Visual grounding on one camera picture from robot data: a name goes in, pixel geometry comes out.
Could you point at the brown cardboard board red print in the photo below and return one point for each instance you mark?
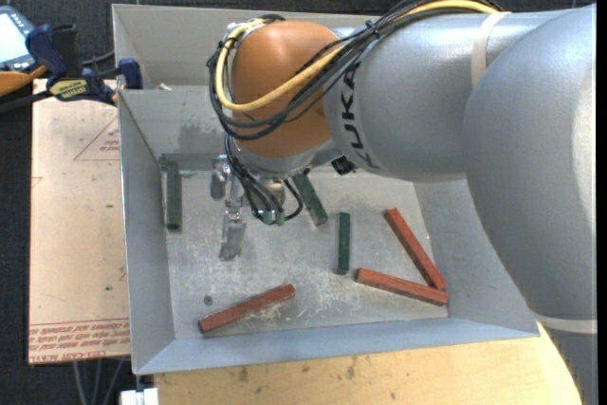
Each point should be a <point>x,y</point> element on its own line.
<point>76,227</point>

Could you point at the dark green flat block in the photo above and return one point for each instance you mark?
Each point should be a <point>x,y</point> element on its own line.
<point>314,201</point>
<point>343,244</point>
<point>174,199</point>

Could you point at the red-brown flat block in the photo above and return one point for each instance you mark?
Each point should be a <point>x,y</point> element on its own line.
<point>413,247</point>
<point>400,286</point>
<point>246,308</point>

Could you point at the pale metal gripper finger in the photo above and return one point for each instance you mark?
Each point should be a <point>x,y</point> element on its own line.
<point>218,186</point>
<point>232,238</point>

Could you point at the black cylinder on white bracket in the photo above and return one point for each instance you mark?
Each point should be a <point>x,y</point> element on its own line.
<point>342,166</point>

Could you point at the grey metal bin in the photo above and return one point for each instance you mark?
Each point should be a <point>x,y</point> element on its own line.
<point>294,261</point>

